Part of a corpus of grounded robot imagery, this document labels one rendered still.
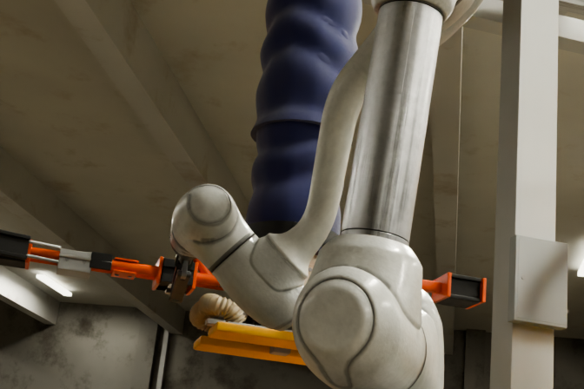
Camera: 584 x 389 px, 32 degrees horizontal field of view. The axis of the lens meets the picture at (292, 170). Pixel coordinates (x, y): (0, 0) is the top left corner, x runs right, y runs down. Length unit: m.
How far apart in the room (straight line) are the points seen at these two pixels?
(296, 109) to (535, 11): 1.89
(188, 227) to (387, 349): 0.49
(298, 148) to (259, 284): 0.61
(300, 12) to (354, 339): 1.21
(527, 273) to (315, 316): 2.27
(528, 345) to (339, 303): 2.28
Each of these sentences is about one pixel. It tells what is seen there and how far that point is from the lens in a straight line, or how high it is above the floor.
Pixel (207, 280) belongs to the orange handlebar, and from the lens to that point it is 2.21.
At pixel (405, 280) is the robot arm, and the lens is 1.40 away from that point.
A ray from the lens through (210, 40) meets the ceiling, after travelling 7.36.
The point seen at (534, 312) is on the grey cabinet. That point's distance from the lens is 3.55.
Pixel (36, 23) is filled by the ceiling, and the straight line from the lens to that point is 7.60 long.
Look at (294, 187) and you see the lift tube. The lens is 2.23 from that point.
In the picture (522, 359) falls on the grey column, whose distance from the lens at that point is 3.56.
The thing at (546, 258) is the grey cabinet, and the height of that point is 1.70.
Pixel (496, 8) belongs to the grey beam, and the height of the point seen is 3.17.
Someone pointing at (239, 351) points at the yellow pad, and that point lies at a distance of 2.30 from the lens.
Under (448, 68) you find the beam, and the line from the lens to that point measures 6.52.
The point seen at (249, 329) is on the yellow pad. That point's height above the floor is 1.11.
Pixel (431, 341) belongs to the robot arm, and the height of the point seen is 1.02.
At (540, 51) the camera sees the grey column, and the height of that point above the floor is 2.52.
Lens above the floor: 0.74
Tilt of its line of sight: 19 degrees up
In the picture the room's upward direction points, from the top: 6 degrees clockwise
